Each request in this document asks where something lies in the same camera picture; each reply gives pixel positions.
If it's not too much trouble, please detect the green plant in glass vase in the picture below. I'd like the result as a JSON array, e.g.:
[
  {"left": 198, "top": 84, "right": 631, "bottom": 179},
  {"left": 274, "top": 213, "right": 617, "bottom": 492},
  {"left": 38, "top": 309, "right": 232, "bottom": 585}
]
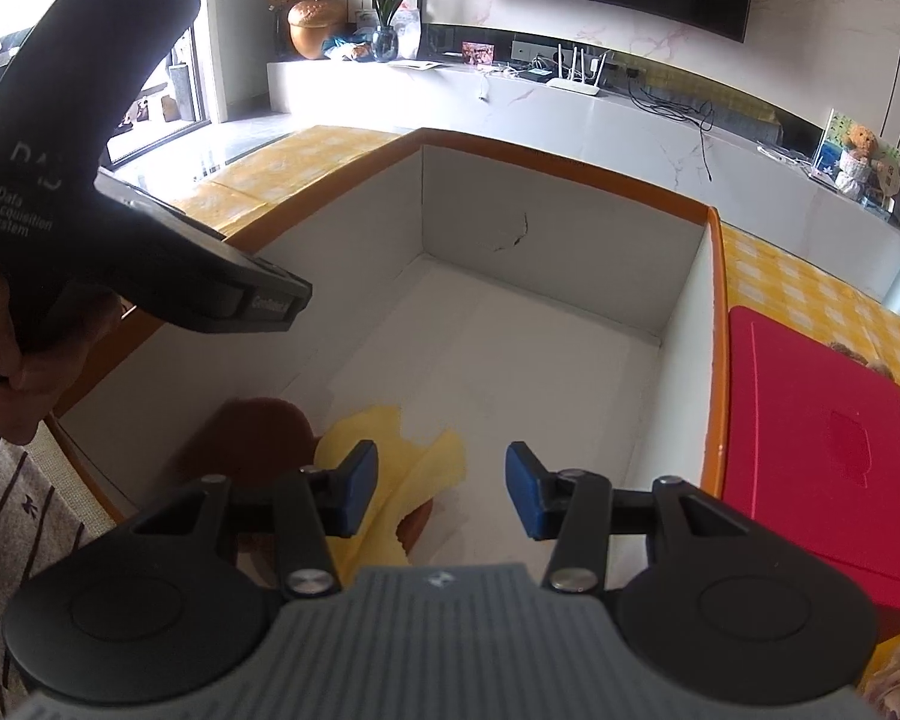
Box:
[{"left": 343, "top": 0, "right": 428, "bottom": 62}]

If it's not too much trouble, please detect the upright picture board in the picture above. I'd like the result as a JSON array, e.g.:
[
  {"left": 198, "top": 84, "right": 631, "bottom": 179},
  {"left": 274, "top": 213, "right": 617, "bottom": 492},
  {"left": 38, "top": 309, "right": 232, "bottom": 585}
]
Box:
[{"left": 821, "top": 109, "right": 900, "bottom": 175}]

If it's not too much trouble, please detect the brown bow-shaped towel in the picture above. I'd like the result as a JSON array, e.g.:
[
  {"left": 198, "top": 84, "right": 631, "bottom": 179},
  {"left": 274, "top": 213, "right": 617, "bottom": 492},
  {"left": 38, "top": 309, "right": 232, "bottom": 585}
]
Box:
[{"left": 825, "top": 341, "right": 895, "bottom": 383}]

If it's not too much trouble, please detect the pink box lid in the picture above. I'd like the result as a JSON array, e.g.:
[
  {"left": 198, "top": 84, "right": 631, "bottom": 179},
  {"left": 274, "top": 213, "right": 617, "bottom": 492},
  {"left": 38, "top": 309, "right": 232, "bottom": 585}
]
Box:
[{"left": 720, "top": 305, "right": 900, "bottom": 638}]

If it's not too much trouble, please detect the brown plush item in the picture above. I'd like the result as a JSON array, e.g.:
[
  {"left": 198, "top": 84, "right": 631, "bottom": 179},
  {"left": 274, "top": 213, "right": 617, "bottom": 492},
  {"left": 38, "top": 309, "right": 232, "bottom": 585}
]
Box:
[{"left": 184, "top": 397, "right": 434, "bottom": 552}]

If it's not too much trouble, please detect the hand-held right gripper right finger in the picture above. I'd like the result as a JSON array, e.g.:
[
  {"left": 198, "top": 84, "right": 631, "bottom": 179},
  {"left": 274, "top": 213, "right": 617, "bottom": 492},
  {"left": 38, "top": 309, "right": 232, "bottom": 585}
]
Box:
[{"left": 505, "top": 441, "right": 758, "bottom": 595}]

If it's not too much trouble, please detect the blue plastic bag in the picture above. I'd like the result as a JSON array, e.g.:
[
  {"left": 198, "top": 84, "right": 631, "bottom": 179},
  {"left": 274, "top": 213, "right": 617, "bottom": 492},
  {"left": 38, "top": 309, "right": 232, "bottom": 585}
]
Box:
[{"left": 322, "top": 30, "right": 376, "bottom": 61}]

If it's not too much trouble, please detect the yellow soft cloth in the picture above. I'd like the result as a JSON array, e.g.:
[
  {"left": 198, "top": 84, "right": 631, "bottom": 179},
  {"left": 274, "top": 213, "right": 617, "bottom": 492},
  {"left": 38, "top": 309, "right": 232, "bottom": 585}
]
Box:
[{"left": 315, "top": 405, "right": 467, "bottom": 571}]

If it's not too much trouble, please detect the brown teddy bear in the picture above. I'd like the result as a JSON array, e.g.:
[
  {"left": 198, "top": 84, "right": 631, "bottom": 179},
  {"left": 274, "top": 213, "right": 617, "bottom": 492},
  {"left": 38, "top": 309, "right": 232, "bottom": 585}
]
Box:
[{"left": 836, "top": 124, "right": 884, "bottom": 192}]

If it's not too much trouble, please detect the white wifi router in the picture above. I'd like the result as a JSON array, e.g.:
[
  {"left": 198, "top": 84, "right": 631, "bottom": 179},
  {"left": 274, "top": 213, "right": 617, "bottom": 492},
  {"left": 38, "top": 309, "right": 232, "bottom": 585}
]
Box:
[{"left": 547, "top": 45, "right": 612, "bottom": 96}]

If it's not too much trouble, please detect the beige striped cloth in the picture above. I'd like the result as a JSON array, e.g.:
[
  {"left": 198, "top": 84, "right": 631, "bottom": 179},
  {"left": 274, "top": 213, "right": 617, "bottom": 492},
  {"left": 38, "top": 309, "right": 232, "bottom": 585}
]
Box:
[{"left": 0, "top": 427, "right": 117, "bottom": 616}]

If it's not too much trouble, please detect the person's left hand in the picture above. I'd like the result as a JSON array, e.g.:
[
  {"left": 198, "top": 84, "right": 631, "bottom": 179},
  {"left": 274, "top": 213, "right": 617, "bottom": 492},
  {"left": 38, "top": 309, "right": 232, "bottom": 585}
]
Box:
[{"left": 0, "top": 251, "right": 134, "bottom": 447}]

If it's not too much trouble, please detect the orange-rimmed cardboard box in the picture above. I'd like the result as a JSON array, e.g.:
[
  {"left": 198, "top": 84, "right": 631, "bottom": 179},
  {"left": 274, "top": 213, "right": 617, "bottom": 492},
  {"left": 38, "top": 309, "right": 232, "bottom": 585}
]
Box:
[{"left": 45, "top": 127, "right": 728, "bottom": 541}]

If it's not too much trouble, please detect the acorn-shaped brown jar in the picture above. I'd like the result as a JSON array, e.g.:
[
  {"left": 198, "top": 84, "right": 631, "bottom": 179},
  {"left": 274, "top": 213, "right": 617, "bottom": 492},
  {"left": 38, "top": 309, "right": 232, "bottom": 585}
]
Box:
[{"left": 287, "top": 0, "right": 346, "bottom": 59}]

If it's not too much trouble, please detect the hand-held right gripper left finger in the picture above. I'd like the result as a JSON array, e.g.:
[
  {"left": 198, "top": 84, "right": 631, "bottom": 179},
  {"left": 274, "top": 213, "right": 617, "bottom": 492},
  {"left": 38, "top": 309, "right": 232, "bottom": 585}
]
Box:
[{"left": 131, "top": 441, "right": 380, "bottom": 601}]

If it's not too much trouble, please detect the white marble media console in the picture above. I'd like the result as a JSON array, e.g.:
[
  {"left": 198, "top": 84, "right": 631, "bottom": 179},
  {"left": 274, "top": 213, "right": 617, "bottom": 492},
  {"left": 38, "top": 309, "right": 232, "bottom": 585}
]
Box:
[{"left": 268, "top": 58, "right": 900, "bottom": 301}]

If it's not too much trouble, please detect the black cable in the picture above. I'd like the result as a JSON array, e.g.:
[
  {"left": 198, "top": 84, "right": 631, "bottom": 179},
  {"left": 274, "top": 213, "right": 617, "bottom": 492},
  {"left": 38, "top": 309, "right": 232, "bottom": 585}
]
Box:
[{"left": 628, "top": 81, "right": 719, "bottom": 182}]

